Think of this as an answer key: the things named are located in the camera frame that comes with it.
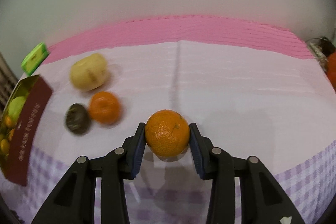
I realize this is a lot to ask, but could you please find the large green pear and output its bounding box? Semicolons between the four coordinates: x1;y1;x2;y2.
7;96;26;123

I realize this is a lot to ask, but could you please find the orange mandarin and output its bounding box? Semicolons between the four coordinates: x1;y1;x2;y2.
5;115;15;128
0;139;10;155
88;92;122;124
145;110;190;158

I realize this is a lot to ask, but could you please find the green tissue pack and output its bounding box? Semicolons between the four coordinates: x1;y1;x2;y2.
21;43;49;76

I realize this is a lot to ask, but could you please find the dark passion fruit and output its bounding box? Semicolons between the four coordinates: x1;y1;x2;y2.
65;103;91;135

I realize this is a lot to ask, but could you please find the pink purple checked tablecloth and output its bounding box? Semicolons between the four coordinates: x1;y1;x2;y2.
1;16;335;223

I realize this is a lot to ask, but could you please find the orange mandarin top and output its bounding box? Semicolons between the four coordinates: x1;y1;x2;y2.
88;92;122;124

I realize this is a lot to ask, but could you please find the pale yellow apple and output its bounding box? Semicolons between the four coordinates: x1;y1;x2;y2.
70;53;110;92

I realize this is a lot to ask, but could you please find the beige patterned curtain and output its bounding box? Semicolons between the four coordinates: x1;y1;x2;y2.
0;55;18;113

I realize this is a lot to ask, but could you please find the gold toffee tin box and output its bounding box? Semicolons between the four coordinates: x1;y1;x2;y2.
1;75;52;186

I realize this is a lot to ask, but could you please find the orange plastic bag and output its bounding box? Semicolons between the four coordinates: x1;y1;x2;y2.
326;52;336;90

